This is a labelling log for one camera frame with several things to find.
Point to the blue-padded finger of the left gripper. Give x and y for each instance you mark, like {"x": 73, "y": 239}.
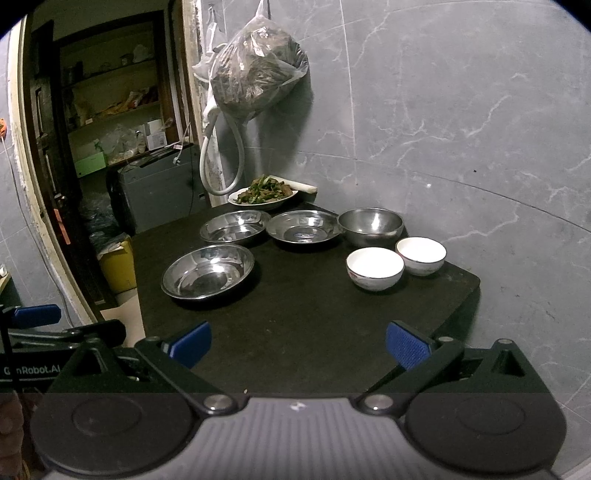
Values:
{"x": 31, "y": 317}

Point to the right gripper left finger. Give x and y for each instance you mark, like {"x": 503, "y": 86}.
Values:
{"x": 173, "y": 358}

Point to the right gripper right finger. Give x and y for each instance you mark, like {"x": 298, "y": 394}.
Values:
{"x": 422, "y": 359}

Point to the steel plate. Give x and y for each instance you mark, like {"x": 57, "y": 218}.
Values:
{"x": 234, "y": 227}
{"x": 299, "y": 227}
{"x": 207, "y": 272}

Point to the white ceramic bowl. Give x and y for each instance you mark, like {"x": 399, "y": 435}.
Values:
{"x": 422, "y": 256}
{"x": 375, "y": 268}

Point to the deep steel bowl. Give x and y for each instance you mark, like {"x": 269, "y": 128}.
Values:
{"x": 371, "y": 227}

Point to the yellow bin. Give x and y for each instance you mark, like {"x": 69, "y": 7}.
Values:
{"x": 117, "y": 265}

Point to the green box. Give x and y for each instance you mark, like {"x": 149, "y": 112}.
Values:
{"x": 90, "y": 164}

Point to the dark grey cabinet box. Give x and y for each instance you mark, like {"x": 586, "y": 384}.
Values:
{"x": 162, "y": 188}

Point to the white plate of stir-fry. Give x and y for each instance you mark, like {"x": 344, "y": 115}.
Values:
{"x": 264, "y": 190}

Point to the wooden storage shelf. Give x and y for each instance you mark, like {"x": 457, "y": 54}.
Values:
{"x": 117, "y": 89}

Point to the plastic bag of greens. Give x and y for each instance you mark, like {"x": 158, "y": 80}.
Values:
{"x": 251, "y": 72}

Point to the wooden door frame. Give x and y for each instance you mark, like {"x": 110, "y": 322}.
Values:
{"x": 29, "y": 243}

